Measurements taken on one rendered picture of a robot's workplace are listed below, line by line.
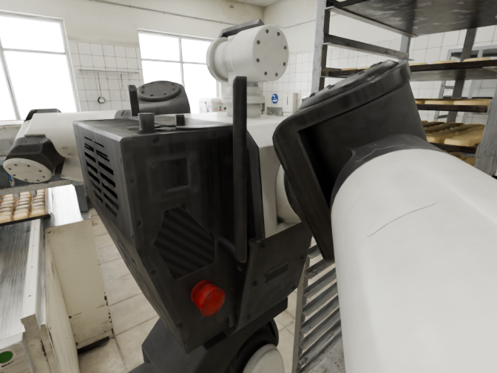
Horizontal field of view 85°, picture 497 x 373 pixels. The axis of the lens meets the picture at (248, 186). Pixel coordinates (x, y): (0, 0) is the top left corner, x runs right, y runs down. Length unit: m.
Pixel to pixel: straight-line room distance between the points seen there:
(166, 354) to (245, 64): 0.44
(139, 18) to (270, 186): 4.69
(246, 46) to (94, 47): 4.35
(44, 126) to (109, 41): 4.12
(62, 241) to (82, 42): 3.42
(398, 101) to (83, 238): 1.56
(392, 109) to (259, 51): 0.20
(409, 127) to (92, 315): 1.82
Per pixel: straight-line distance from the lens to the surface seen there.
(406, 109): 0.24
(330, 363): 1.70
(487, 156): 0.77
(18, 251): 1.46
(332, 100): 0.22
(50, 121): 0.65
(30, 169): 0.68
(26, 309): 0.98
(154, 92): 0.55
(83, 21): 4.72
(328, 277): 1.30
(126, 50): 4.77
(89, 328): 1.95
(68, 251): 1.67
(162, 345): 0.53
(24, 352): 1.02
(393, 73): 0.23
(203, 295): 0.31
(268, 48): 0.38
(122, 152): 0.24
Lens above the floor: 1.44
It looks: 19 degrees down
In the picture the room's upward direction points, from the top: straight up
